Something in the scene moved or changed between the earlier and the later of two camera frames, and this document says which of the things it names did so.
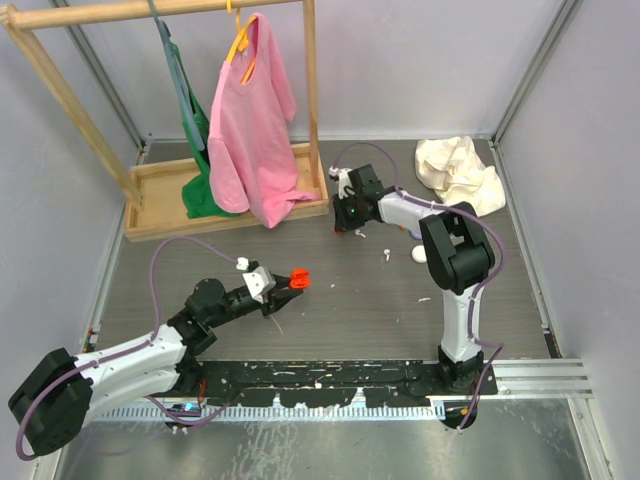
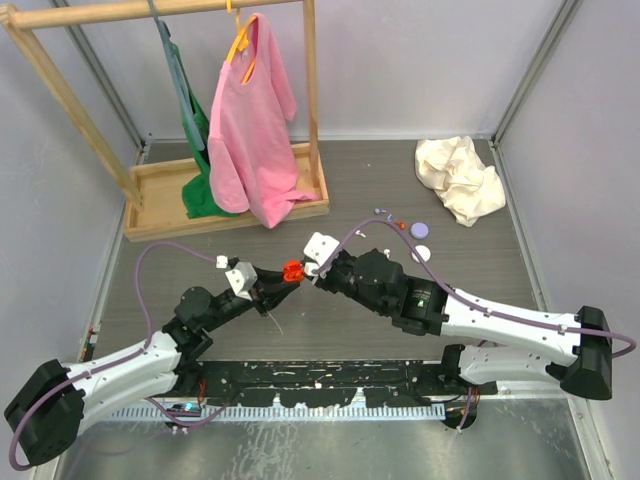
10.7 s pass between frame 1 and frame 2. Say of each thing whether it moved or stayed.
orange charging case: moved
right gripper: moved
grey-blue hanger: stayed
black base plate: stayed
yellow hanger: stayed
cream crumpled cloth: stayed
